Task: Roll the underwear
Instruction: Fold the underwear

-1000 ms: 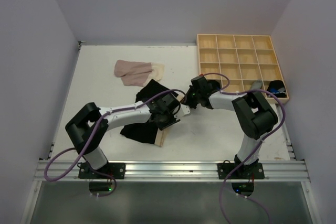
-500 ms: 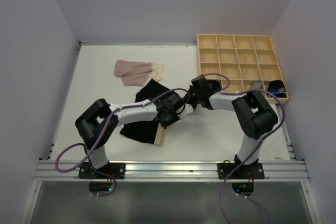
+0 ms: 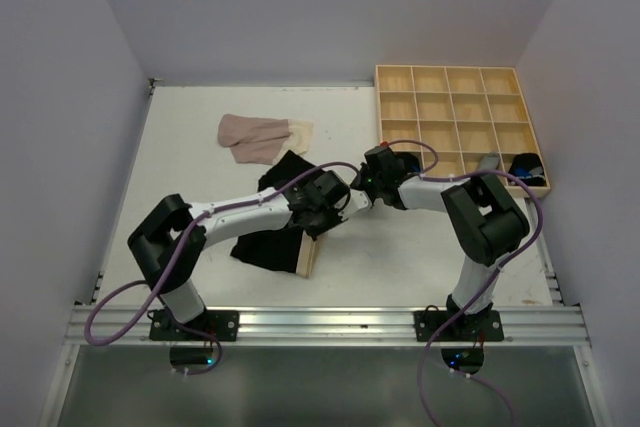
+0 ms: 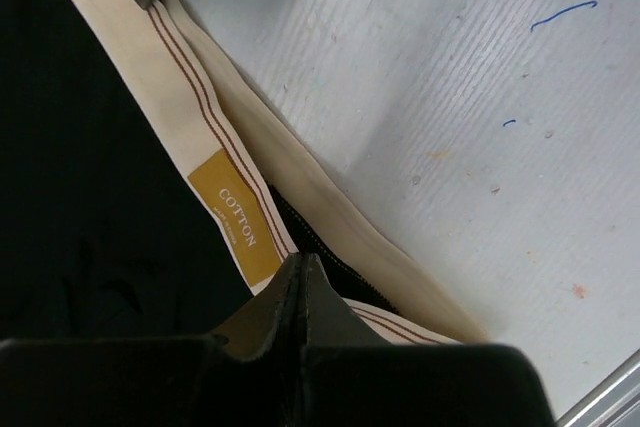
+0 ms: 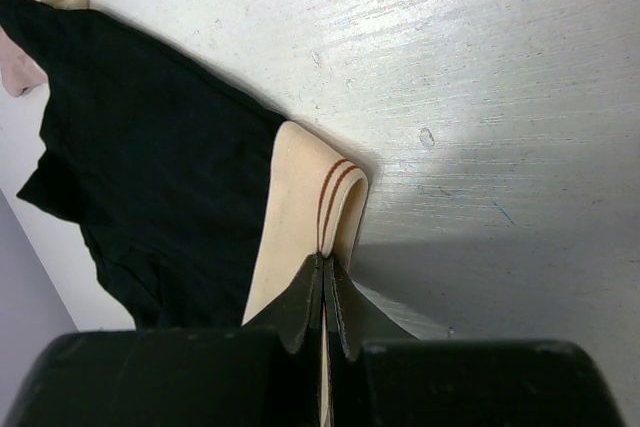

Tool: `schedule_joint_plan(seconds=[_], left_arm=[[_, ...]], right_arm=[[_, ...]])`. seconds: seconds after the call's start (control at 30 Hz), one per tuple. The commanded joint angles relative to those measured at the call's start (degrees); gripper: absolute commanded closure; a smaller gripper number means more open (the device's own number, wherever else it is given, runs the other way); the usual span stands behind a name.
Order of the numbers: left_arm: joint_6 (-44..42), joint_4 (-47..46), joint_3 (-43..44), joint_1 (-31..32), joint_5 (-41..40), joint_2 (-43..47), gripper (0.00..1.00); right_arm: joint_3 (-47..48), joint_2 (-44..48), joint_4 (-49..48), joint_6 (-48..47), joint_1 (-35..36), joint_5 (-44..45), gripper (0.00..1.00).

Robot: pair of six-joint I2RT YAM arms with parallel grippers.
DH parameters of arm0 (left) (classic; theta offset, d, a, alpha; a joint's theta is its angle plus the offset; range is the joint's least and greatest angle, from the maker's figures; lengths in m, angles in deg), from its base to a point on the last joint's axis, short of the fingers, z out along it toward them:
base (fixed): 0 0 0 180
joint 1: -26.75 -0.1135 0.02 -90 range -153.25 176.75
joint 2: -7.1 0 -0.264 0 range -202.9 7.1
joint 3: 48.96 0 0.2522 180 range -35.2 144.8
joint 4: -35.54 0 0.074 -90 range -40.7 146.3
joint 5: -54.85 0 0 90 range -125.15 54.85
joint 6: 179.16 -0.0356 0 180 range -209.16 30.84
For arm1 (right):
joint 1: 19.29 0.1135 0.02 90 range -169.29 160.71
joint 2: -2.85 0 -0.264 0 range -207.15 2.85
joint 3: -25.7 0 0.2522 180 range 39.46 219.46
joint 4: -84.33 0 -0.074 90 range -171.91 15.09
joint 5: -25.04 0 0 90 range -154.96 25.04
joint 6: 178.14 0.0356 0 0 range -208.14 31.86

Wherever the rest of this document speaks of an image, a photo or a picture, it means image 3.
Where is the black underwear tan waistband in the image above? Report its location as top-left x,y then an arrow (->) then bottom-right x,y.
230,150 -> 315,278

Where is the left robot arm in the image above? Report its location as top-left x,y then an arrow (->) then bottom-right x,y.
127,171 -> 351,340

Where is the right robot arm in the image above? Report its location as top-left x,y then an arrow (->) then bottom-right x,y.
351,145 -> 533,340

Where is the dark rolled underwear in tray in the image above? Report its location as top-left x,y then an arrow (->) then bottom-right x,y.
397,152 -> 422,173

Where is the pink beige underwear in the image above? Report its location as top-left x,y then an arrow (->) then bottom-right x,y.
217,114 -> 313,166

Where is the black blue rolled underwear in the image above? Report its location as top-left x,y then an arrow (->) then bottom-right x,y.
508,153 -> 547,187

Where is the wooden compartment tray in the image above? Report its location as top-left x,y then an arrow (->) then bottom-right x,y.
375,65 -> 551,197

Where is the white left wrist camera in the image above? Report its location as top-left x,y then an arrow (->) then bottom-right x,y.
338,190 -> 371,222

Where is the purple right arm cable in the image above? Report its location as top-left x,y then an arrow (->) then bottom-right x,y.
381,139 -> 545,427

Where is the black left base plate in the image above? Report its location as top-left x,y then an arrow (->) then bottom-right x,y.
147,309 -> 240,342

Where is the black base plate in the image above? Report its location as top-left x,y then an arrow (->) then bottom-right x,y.
412,306 -> 505,343
147,309 -> 240,342

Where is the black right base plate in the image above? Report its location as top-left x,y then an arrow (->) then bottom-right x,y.
412,306 -> 505,343

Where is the aluminium front rail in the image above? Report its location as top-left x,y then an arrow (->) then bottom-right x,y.
63,302 -> 594,348

